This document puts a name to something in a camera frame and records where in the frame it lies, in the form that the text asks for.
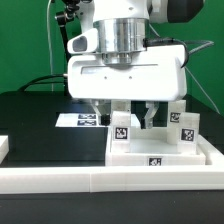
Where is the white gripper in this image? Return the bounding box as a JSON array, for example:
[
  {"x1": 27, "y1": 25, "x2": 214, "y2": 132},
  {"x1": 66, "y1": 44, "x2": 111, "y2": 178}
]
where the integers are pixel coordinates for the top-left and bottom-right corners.
[{"x1": 67, "y1": 28, "x2": 187, "y2": 129}]

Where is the white square tabletop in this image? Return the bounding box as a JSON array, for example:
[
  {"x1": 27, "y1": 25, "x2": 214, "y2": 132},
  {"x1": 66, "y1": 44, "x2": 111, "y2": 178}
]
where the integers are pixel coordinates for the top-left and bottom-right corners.
[{"x1": 105, "y1": 127, "x2": 206, "y2": 166}]

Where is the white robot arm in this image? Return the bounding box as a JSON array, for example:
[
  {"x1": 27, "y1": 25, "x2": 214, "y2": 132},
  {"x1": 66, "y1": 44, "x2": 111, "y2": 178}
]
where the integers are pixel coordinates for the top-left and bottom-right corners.
[{"x1": 62, "y1": 0, "x2": 205, "y2": 129}]

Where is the white marker sheet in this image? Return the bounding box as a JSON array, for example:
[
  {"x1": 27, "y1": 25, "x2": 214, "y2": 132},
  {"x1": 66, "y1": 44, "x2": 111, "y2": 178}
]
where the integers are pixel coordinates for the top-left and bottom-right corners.
[{"x1": 55, "y1": 113, "x2": 111, "y2": 128}]

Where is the black cable bundle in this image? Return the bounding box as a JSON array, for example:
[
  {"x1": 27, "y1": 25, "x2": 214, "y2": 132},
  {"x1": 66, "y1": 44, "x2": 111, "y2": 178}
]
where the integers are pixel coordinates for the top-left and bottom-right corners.
[{"x1": 18, "y1": 73, "x2": 69, "y2": 93}]

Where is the grey thin cable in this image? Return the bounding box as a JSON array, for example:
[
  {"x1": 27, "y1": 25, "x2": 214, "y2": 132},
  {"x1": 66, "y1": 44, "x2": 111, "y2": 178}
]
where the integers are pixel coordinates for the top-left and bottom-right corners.
[{"x1": 148, "y1": 23, "x2": 224, "y2": 118}]

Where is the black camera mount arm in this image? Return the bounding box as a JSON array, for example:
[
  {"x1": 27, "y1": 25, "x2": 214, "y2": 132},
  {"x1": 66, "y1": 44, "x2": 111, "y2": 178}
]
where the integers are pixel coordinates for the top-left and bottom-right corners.
[{"x1": 55, "y1": 0, "x2": 80, "y2": 61}]

